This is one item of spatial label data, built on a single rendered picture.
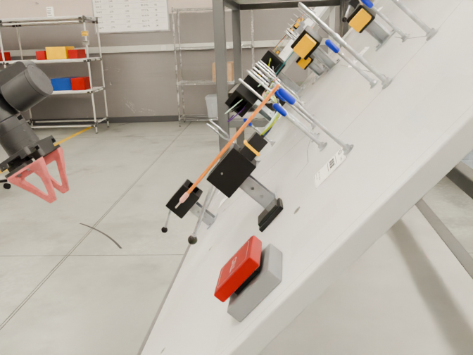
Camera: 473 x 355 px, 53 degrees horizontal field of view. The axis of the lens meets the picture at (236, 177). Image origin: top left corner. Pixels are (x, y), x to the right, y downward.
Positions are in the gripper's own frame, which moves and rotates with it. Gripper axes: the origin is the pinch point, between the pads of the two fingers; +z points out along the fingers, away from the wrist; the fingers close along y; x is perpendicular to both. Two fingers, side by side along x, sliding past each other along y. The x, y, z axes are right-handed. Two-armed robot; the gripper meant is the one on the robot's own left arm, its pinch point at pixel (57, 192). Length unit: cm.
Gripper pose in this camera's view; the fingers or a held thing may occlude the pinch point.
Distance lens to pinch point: 90.5
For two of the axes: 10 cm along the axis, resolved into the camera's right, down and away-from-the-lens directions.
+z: 5.2, 8.3, 2.0
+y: 0.6, -2.8, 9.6
